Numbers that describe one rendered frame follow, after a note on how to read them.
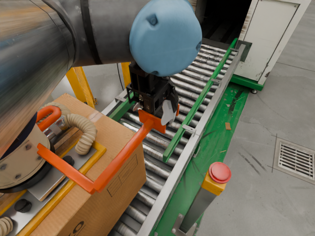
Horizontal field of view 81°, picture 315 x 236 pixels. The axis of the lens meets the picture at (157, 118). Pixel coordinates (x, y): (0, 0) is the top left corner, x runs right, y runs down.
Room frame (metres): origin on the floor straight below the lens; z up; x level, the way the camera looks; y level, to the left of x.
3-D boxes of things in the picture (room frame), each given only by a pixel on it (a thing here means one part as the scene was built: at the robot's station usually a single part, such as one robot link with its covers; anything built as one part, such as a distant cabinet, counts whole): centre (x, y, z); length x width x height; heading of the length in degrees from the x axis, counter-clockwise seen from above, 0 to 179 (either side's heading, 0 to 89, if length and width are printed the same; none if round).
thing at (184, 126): (1.18, -0.47, 0.60); 1.60 x 0.10 x 0.09; 150
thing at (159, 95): (0.32, 0.01, 1.34); 0.09 x 0.08 x 0.12; 148
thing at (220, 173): (0.24, -0.20, 1.02); 0.07 x 0.07 x 0.04
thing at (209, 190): (0.24, -0.20, 0.50); 0.07 x 0.07 x 1.00; 60
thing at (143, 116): (0.35, -0.01, 1.20); 0.09 x 0.08 x 0.05; 58
